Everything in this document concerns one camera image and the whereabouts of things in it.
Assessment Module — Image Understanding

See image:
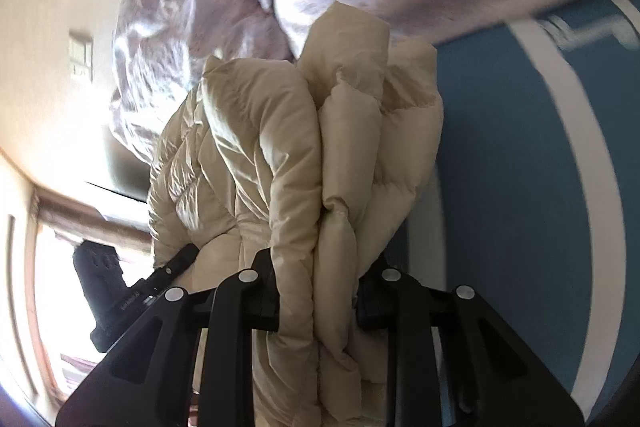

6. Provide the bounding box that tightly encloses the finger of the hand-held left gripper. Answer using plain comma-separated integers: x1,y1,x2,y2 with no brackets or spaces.
151,243,200,289

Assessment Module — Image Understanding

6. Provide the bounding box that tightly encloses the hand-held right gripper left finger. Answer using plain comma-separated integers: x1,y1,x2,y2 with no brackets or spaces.
55,249,281,427

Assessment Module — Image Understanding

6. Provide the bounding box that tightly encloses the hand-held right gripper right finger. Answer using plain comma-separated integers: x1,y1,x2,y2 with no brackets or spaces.
356,257,586,427

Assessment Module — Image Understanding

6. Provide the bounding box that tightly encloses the cream puffer jacket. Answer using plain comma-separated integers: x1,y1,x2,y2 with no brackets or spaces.
146,0,445,427

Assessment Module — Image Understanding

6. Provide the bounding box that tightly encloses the window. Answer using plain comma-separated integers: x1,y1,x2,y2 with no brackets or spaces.
9,192,153,403

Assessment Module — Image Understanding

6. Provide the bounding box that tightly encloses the dark wooden headboard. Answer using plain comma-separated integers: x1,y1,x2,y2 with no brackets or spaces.
85,127,152,204

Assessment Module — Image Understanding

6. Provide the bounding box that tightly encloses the blue white-striped bed sheet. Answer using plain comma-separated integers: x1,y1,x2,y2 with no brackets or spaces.
405,0,640,427

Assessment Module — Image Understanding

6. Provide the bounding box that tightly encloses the white wall switch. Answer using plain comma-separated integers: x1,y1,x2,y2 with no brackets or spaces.
68,30,95,80

